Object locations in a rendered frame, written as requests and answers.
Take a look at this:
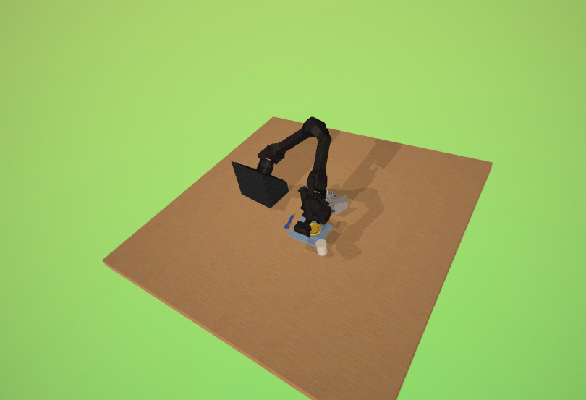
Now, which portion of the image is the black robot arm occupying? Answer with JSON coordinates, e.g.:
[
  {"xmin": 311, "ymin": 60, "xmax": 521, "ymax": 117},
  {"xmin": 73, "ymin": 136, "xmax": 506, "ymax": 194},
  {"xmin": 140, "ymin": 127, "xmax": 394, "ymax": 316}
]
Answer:
[{"xmin": 254, "ymin": 117, "xmax": 332, "ymax": 225}]

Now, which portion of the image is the olive-gold round plate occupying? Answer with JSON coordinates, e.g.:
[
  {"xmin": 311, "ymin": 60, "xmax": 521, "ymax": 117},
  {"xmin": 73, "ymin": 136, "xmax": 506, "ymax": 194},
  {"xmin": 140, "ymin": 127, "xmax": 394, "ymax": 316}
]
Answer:
[{"xmin": 310, "ymin": 223, "xmax": 321, "ymax": 235}]

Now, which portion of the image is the grey dish rack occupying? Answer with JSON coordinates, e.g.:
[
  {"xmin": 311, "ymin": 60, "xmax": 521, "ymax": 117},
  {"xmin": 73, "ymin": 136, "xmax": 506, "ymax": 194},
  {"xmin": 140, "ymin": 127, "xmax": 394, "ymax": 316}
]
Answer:
[{"xmin": 325, "ymin": 190, "xmax": 348, "ymax": 216}]

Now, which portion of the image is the blue-grey mat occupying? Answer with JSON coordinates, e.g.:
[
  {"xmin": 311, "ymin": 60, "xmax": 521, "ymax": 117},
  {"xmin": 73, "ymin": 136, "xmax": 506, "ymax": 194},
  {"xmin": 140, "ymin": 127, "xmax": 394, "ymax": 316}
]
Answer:
[{"xmin": 287, "ymin": 217, "xmax": 333, "ymax": 247}]

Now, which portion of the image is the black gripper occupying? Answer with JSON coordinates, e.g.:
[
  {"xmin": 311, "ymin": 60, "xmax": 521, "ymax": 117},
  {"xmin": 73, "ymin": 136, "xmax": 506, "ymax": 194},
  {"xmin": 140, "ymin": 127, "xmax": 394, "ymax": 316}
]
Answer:
[{"xmin": 294, "ymin": 206, "xmax": 313, "ymax": 238}]

